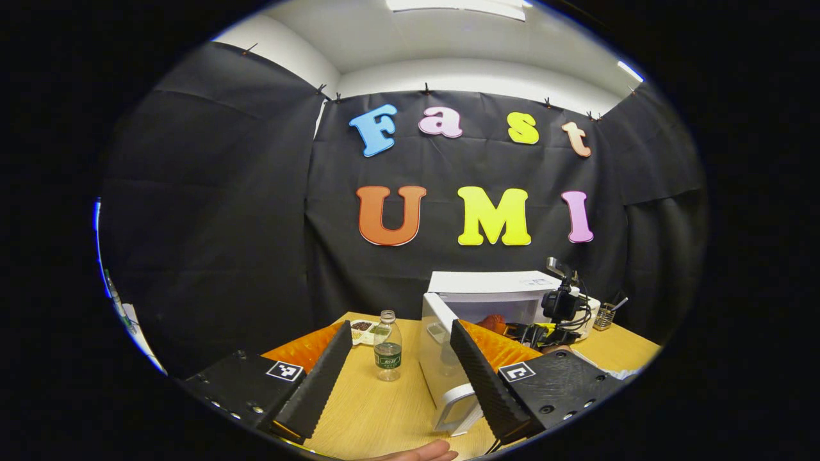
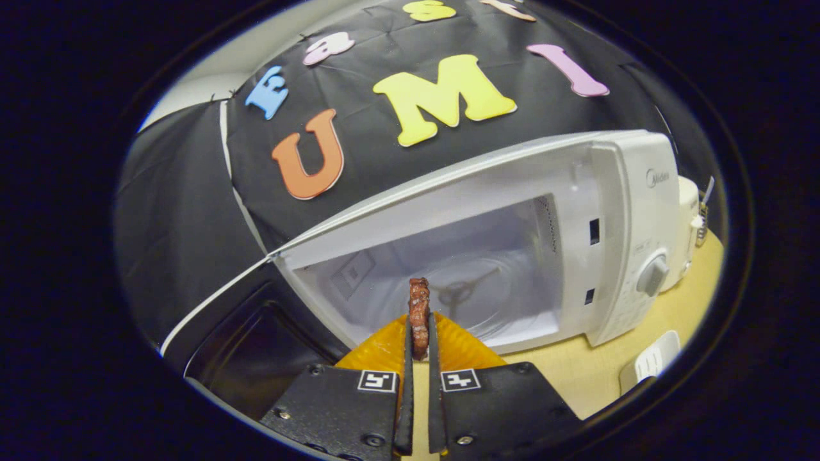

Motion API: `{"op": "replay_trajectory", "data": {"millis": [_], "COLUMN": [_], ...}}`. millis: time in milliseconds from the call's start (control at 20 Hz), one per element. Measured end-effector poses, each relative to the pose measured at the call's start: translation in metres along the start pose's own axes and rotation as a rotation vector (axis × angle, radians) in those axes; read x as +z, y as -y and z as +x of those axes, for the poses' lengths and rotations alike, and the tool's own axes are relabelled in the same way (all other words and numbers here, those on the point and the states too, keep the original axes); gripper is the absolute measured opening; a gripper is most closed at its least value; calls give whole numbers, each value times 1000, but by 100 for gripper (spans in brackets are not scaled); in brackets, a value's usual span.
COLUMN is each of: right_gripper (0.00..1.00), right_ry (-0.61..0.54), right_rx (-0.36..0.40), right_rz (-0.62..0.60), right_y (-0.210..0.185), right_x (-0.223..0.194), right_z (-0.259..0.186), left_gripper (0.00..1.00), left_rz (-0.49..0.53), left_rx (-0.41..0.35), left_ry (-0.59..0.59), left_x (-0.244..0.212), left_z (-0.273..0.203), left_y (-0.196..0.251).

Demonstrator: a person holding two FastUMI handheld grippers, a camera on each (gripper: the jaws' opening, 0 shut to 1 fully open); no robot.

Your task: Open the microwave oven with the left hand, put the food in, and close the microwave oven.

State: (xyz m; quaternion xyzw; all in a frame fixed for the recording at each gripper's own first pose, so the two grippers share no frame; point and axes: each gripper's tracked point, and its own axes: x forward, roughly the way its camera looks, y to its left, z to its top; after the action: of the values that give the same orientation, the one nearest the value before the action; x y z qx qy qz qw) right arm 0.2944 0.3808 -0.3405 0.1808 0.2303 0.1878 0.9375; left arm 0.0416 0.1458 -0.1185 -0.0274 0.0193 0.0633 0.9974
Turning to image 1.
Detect large ceiling light panel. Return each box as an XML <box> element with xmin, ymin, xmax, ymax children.
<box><xmin>386</xmin><ymin>0</ymin><xmax>532</xmax><ymax>22</ymax></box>

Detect black backdrop cloth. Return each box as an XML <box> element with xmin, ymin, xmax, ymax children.
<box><xmin>96</xmin><ymin>42</ymin><xmax>710</xmax><ymax>378</ymax></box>

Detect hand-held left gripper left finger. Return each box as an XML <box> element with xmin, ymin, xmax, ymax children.
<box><xmin>183</xmin><ymin>320</ymin><xmax>354</xmax><ymax>442</ymax></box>

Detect white microwave oven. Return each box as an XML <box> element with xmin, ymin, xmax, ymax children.
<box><xmin>420</xmin><ymin>271</ymin><xmax>582</xmax><ymax>437</ymax></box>

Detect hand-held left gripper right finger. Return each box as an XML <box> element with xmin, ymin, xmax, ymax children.
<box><xmin>450</xmin><ymin>319</ymin><xmax>625</xmax><ymax>444</ymax></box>

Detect small white snack plate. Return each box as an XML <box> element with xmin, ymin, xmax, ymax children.
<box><xmin>350</xmin><ymin>319</ymin><xmax>380</xmax><ymax>346</ymax></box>

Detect clear plastic water bottle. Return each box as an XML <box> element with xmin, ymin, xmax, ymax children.
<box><xmin>373</xmin><ymin>310</ymin><xmax>403</xmax><ymax>382</ymax></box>

